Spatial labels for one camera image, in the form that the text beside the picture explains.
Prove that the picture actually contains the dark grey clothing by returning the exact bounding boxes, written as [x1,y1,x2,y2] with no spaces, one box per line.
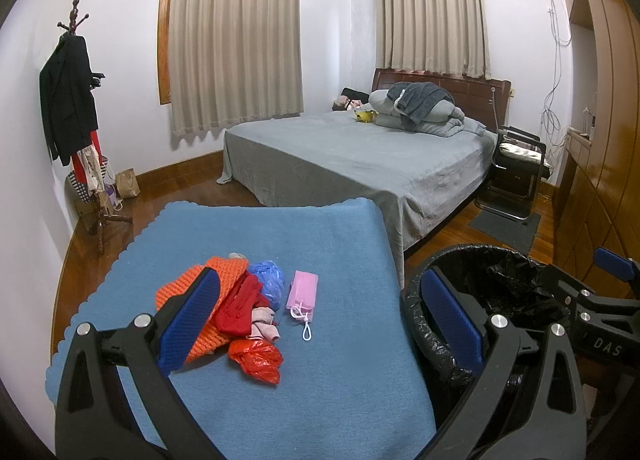
[386,81,454,124]

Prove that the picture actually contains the black metal chair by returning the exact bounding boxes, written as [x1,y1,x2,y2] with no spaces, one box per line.
[475,125,551,222]

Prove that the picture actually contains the grey sock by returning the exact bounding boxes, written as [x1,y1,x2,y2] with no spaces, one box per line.
[228,252,247,260]

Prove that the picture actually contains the yellow plush toy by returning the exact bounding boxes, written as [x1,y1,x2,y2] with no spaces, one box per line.
[355,109,378,123]

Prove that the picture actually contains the beige curtain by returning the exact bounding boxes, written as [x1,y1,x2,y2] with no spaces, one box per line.
[168,0,304,136]
[376,0,491,79]

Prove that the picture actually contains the blue plastic bag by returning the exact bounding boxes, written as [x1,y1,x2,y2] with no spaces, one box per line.
[247,261,284,311]

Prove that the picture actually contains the orange knitted cloth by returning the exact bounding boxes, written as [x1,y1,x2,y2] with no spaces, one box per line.
[155,255,251,364]

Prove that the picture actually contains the wooden coat rack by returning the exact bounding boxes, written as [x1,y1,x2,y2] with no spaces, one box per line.
[56,0,132,255]

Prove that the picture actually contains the bed with grey sheet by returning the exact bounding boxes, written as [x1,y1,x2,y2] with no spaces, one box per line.
[218,112,497,276]

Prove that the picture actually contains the blue table cloth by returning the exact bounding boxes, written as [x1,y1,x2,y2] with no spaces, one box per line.
[73,198,436,459]

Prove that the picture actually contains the beige tote bag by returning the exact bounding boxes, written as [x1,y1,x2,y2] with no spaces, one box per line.
[78,145,104,195]

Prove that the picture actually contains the wooden headboard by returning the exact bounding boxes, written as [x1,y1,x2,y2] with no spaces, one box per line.
[372,68,511,131]

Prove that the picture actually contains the left beige curtain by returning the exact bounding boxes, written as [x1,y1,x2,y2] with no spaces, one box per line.
[168,0,304,136]

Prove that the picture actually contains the pink mask pack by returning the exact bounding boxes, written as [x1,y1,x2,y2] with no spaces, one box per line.
[285,271,319,342]

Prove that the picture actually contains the right beige curtain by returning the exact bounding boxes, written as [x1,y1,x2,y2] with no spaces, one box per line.
[376,0,491,79]

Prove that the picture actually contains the wooden wardrobe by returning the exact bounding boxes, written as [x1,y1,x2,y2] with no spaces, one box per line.
[553,0,639,298]

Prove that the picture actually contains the dark grey floor mat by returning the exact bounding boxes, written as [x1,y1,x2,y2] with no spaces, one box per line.
[470,211,540,254]

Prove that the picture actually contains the red cloth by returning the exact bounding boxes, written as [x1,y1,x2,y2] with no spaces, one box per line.
[213,271,269,338]

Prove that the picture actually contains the pink white cloth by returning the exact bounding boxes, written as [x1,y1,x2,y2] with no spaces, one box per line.
[248,307,280,343]

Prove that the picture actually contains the red garment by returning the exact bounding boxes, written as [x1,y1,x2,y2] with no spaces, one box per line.
[72,131,104,193]

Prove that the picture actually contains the black coat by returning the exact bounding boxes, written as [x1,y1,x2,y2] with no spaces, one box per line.
[39,34,99,167]

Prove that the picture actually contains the hanging white cables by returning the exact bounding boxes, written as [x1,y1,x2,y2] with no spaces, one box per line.
[539,0,573,167]

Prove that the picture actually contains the brown paper bag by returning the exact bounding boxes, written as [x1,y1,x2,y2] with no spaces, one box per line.
[115,168,140,199]

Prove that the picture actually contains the red plastic bag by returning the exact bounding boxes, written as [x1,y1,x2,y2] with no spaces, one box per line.
[228,339,283,385]

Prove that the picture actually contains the pink doll toy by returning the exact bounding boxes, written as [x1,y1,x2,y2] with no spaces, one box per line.
[332,95,362,112]

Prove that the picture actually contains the checkered bag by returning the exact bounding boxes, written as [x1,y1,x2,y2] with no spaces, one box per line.
[67,156,115,202]

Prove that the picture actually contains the black lined trash bin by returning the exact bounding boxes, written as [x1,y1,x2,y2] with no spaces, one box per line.
[401,245,568,429]

